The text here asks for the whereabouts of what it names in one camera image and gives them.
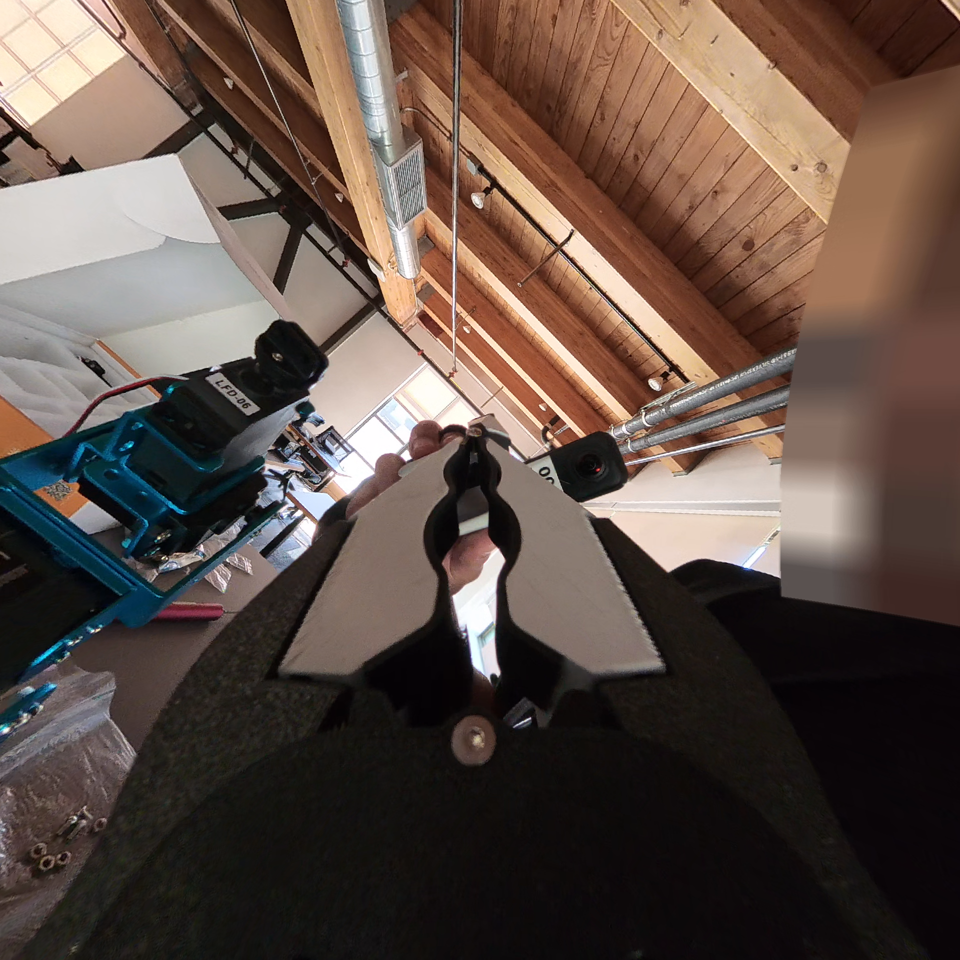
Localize red white servo cable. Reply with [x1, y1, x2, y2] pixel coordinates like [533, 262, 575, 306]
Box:
[63, 378, 162, 438]

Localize person's right hand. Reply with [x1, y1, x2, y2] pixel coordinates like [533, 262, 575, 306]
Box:
[345, 418, 500, 594]

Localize orange white cardboard box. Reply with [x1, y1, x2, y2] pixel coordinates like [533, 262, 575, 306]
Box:
[0, 153, 301, 526]

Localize large clear plastic bag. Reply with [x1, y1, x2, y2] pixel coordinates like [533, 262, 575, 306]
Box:
[0, 667, 136, 960]

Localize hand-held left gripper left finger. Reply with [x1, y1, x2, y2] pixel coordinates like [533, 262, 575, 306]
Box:
[277, 442, 462, 682]

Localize black servo motor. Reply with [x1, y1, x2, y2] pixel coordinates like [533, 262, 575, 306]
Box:
[150, 318, 331, 481]

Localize glass block window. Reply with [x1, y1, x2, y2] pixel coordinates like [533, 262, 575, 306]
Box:
[0, 0, 125, 127]

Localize silver screws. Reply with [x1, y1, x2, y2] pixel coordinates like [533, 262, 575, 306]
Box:
[26, 806, 110, 879]

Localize pile of small parts bags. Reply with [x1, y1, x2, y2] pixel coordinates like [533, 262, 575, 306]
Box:
[138, 517, 260, 594]

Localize thin metal ceiling pipe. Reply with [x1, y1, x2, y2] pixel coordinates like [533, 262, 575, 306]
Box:
[447, 0, 462, 376]

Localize person's black clothing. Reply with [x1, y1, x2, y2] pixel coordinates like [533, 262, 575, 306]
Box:
[667, 558, 960, 960]

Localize blue toy robot arm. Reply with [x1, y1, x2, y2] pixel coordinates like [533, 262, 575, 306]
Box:
[0, 375, 316, 744]

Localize thin metal ceiling rail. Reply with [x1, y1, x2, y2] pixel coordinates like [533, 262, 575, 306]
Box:
[626, 423, 787, 466]

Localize black light track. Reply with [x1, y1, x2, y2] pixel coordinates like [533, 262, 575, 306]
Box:
[480, 168, 687, 380]

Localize silver ceiling duct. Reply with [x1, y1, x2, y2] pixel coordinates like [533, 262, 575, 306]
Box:
[333, 0, 429, 280]

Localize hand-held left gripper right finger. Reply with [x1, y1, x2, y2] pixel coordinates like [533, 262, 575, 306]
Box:
[472, 438, 667, 680]

